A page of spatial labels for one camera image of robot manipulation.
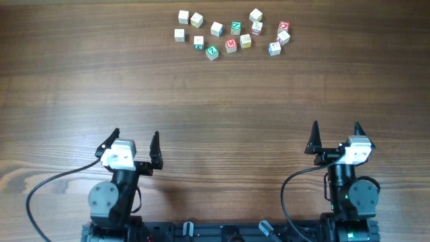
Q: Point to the teal picture wooden block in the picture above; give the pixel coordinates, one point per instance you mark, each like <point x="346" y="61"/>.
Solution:
<point x="198" y="42"/>

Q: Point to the wooden block left lower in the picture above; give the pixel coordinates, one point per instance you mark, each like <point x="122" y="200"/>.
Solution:
<point x="179" y="35"/>

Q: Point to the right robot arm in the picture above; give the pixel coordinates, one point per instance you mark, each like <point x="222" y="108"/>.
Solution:
<point x="353" y="199"/>

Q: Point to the blue sided wooden block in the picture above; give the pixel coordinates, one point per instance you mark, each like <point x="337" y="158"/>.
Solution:
<point x="274" y="48"/>

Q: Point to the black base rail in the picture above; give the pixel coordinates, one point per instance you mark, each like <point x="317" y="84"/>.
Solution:
<point x="263" y="231"/>

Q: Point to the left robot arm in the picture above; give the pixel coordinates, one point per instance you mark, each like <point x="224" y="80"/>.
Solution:
<point x="111" y="202"/>

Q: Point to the plain wooden block far left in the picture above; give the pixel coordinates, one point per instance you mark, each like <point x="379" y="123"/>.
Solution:
<point x="183" y="17"/>

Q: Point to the green Z wooden block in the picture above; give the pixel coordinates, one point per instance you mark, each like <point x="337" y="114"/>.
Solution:
<point x="212" y="53"/>

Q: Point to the red M wooden block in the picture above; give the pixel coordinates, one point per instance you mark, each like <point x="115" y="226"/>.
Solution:
<point x="231" y="45"/>

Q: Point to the red sided wooden block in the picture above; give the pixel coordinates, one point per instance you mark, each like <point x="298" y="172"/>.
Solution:
<point x="283" y="38"/>

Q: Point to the plain wooden block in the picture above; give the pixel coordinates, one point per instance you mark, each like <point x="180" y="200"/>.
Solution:
<point x="256" y="15"/>
<point x="183" y="17"/>

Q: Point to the red O wooden block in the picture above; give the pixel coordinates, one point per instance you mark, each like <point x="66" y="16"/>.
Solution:
<point x="283" y="26"/>

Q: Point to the green N wooden block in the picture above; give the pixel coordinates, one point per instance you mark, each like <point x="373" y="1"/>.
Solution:
<point x="235" y="28"/>

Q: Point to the blue edged wooden block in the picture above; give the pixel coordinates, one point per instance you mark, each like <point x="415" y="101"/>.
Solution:
<point x="216" y="29"/>

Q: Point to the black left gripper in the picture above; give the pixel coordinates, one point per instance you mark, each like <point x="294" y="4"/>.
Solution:
<point x="145" y="170"/>

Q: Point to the red edged picture block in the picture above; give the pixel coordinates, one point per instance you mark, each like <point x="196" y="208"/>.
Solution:
<point x="256" y="28"/>

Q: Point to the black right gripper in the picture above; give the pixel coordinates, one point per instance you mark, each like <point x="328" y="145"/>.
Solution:
<point x="314" y="146"/>

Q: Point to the yellow edged wooden block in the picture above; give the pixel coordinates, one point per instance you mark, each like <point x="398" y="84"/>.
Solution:
<point x="196" y="20"/>

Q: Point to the yellow K wooden block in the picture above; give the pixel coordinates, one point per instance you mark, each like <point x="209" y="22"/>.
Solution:
<point x="245" y="41"/>

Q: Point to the plain wooden block top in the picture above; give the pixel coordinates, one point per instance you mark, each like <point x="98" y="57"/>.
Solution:
<point x="256" y="15"/>

